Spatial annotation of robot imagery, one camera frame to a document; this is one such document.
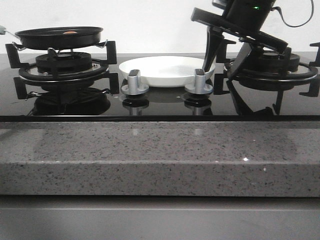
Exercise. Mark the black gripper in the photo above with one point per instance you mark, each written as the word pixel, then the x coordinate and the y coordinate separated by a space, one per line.
pixel 241 18

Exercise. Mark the white plate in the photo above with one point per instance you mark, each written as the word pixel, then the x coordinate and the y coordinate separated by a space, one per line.
pixel 163 71

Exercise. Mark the fried egg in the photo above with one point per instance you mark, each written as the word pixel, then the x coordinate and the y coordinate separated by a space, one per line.
pixel 69 32

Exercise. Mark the black frying pan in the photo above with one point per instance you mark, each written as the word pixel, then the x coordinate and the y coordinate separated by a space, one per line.
pixel 53 37

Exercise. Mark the black right gas burner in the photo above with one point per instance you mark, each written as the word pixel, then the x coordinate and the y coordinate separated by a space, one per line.
pixel 271 62

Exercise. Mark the black gas burner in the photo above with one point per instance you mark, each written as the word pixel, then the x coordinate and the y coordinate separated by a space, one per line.
pixel 271 62
pixel 66 62

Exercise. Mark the silver right stove knob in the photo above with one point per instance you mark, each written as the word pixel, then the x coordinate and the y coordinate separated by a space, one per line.
pixel 199 86

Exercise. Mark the silver stove knob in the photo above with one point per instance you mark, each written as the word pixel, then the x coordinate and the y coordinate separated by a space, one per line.
pixel 199 86
pixel 134 85

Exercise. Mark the black right pan support grate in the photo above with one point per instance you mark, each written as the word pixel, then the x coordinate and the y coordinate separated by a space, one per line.
pixel 306 74

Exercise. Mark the black pan support grate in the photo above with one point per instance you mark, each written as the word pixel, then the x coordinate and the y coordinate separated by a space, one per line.
pixel 306 74
pixel 59 83

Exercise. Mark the black glass cooktop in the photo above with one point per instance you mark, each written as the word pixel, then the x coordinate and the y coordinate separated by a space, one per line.
pixel 231 100

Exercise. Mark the silver left stove knob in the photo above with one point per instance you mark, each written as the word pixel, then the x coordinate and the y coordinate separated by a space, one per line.
pixel 134 85

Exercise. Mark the black left pan support grate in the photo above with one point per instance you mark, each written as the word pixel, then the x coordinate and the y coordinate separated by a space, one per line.
pixel 59 83

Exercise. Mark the black left gas burner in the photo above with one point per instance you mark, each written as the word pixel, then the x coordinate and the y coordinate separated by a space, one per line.
pixel 66 62

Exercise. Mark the grey cabinet drawer front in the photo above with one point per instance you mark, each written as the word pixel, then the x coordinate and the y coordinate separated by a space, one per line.
pixel 158 218

